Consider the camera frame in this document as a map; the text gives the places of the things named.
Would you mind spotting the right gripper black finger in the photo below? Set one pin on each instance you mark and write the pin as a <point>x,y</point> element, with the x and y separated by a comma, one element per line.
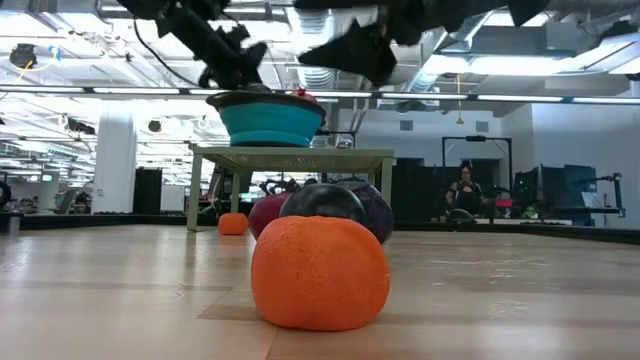
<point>370,32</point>
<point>360,57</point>

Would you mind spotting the round black speaker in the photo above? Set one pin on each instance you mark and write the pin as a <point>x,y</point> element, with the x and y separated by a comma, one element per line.
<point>155,126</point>

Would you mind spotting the textured orange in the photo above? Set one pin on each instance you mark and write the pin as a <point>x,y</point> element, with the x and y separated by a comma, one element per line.
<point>233,224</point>
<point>320,275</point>

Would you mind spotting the white pillar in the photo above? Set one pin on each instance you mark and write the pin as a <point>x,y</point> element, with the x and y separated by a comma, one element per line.
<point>115,165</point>

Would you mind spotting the black frame rig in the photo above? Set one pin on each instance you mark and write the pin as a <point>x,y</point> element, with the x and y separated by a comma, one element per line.
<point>475,138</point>

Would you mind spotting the pale green perforated shelf riser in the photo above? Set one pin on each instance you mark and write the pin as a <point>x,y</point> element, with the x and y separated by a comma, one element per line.
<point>290,159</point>

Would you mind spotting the red plum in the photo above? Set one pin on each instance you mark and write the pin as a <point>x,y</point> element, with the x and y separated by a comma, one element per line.
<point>265,215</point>

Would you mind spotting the silver ceiling air duct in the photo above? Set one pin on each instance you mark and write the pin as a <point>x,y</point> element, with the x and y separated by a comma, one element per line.
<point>320,77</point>

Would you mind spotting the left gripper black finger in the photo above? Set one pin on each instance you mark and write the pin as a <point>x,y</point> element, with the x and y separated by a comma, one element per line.
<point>220,80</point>
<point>252,67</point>

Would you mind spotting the black desk stand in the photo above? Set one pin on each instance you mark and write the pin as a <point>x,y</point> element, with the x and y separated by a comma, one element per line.
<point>618,195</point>

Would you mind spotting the black ceiling device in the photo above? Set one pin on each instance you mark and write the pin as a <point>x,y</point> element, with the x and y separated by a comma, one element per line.
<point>23,55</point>

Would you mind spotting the person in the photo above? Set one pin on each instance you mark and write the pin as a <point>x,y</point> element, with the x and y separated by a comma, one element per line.
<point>467,192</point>

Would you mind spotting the black cabinet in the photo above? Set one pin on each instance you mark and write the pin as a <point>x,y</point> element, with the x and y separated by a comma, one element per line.
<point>147,190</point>

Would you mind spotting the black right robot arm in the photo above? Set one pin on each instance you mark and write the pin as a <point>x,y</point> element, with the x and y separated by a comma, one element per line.
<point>525,10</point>

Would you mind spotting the long ceiling strip light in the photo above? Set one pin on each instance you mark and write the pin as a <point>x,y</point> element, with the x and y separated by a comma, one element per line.
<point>520,98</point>
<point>135,91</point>

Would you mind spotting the small red box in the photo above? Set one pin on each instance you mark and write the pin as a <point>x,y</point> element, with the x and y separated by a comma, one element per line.
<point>504,203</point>

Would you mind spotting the teal collapsible bowl grey rim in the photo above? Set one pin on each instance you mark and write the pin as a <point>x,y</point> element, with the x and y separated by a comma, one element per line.
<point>270,125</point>

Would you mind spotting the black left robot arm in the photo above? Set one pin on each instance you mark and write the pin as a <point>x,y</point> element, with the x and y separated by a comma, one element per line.
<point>150,7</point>

